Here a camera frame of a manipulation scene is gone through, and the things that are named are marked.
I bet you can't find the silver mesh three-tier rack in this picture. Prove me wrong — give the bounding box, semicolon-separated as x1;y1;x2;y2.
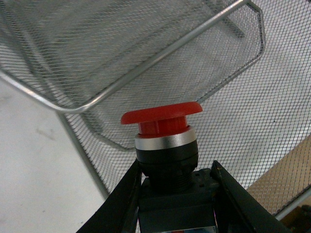
0;0;311;218

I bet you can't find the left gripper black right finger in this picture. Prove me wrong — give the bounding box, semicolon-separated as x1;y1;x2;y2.
210;161;290;233

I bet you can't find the red emergency stop button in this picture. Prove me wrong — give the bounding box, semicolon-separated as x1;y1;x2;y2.
121;102;218;233

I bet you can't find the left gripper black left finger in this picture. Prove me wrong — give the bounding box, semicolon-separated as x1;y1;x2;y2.
78;160;142;233

